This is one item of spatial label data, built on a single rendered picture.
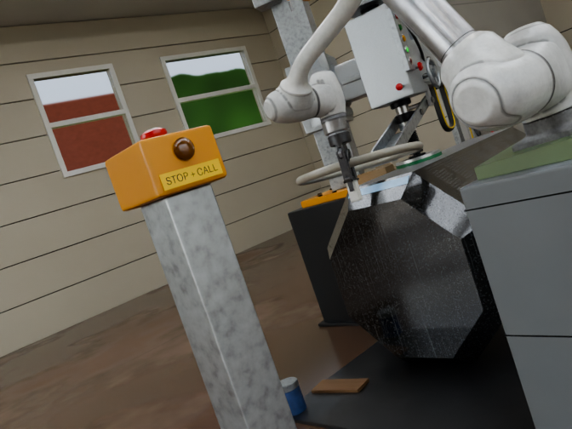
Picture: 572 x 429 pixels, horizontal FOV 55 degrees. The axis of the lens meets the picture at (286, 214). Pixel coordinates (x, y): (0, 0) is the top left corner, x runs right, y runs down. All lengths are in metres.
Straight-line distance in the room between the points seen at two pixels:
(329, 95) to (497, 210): 0.70
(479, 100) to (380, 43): 1.43
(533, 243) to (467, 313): 0.83
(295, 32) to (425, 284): 1.78
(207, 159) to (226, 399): 0.34
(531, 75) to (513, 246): 0.41
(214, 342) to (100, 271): 7.21
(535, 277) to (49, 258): 6.91
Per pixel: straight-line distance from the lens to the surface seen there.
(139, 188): 0.78
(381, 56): 2.62
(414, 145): 1.96
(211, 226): 0.80
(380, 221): 2.25
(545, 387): 1.59
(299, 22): 3.39
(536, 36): 1.46
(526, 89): 1.28
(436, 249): 2.15
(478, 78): 1.24
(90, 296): 7.93
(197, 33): 9.73
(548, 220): 1.38
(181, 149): 0.76
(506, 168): 1.45
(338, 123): 1.84
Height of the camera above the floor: 0.98
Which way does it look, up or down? 4 degrees down
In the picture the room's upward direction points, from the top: 19 degrees counter-clockwise
